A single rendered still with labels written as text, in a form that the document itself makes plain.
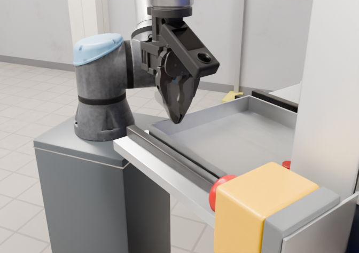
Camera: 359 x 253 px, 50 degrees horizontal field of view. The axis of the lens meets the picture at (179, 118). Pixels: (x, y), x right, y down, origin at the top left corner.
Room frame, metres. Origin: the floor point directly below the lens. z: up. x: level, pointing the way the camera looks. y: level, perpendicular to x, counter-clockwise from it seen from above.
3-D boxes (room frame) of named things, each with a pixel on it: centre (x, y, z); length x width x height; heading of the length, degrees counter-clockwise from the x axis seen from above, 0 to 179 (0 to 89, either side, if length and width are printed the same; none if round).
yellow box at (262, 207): (0.26, -0.08, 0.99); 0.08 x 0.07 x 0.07; 37
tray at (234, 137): (0.58, -0.15, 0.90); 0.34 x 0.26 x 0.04; 37
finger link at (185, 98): (0.70, 0.00, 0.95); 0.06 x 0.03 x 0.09; 37
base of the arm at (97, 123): (0.90, 0.19, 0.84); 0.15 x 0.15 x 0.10
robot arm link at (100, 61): (0.90, 0.18, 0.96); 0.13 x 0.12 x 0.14; 101
